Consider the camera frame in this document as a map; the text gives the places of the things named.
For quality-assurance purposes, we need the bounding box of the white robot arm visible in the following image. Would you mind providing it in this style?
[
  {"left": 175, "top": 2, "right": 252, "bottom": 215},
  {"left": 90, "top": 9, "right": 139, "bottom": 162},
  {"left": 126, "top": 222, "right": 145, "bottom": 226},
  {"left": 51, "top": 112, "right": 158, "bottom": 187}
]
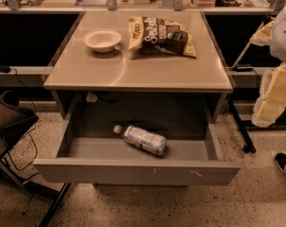
[{"left": 250, "top": 6, "right": 286, "bottom": 128}]

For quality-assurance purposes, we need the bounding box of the brown office chair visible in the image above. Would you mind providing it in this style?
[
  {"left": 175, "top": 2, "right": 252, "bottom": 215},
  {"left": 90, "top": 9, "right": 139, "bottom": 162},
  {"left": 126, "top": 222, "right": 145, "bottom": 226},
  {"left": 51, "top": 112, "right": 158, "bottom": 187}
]
[{"left": 0, "top": 91, "right": 71, "bottom": 227}]

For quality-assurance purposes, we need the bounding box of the black power adapter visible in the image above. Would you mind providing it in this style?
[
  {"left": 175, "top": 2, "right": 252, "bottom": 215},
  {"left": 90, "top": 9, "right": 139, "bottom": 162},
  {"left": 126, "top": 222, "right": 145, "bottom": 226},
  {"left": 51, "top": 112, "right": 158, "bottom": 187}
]
[{"left": 0, "top": 64, "right": 10, "bottom": 73}]

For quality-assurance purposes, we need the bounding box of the black table leg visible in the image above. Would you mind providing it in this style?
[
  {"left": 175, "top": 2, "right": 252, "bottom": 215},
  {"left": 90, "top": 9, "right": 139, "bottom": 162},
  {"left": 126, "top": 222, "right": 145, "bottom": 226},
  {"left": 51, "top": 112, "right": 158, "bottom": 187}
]
[{"left": 227, "top": 100, "right": 256, "bottom": 153}]

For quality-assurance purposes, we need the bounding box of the brown chip bag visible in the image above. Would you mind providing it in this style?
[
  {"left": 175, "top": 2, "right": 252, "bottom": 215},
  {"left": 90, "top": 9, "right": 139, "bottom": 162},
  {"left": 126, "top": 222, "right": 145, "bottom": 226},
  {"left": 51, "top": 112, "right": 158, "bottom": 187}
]
[{"left": 128, "top": 16, "right": 197, "bottom": 58}]

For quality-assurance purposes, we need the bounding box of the white rod stand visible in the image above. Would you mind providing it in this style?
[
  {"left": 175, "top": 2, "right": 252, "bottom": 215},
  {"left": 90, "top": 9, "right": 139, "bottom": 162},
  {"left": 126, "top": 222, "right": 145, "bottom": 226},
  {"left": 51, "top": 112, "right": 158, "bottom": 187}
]
[{"left": 231, "top": 21, "right": 265, "bottom": 73}]

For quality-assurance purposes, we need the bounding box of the open grey top drawer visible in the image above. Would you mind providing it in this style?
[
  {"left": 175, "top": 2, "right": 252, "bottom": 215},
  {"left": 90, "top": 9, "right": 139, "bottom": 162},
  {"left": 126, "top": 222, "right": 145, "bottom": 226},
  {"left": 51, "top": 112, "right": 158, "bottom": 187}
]
[{"left": 34, "top": 100, "right": 240, "bottom": 185}]

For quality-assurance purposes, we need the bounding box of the blue plastic water bottle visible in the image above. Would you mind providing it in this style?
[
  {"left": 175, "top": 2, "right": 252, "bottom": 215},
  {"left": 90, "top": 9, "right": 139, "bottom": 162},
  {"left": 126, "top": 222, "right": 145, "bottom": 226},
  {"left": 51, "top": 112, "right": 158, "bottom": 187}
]
[{"left": 114, "top": 125, "right": 167, "bottom": 156}]

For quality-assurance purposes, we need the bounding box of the white bowl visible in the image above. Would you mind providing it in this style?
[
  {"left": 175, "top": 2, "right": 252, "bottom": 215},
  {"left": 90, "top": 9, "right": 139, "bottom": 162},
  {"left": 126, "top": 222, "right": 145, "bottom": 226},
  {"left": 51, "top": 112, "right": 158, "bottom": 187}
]
[{"left": 83, "top": 29, "right": 121, "bottom": 53}]

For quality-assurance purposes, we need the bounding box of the grey cabinet counter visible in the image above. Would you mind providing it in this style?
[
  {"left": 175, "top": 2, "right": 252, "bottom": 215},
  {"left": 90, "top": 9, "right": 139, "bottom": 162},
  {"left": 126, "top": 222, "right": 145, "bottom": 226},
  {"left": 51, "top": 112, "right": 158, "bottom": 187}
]
[{"left": 43, "top": 9, "right": 235, "bottom": 121}]

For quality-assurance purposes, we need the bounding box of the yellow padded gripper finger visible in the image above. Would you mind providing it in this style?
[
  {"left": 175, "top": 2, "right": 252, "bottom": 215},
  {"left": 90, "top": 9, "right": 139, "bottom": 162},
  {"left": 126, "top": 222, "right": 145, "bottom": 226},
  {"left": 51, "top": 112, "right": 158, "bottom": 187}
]
[
  {"left": 250, "top": 21, "right": 274, "bottom": 46},
  {"left": 251, "top": 61, "right": 286, "bottom": 128}
]

